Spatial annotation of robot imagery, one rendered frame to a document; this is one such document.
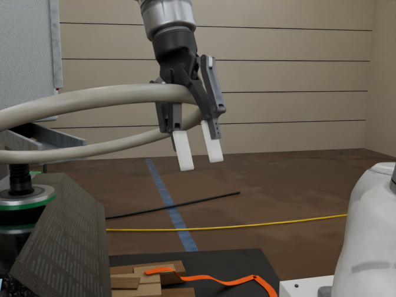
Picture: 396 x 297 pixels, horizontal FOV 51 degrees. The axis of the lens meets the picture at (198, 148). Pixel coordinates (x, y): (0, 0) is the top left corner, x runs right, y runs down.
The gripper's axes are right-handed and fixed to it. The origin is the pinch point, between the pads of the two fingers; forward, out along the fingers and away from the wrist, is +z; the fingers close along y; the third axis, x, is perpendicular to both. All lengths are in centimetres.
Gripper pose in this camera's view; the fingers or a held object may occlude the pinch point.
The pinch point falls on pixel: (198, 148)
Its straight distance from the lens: 69.7
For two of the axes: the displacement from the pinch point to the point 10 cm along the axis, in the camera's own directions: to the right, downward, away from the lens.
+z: 2.2, 9.7, -1.1
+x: -6.2, 0.5, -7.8
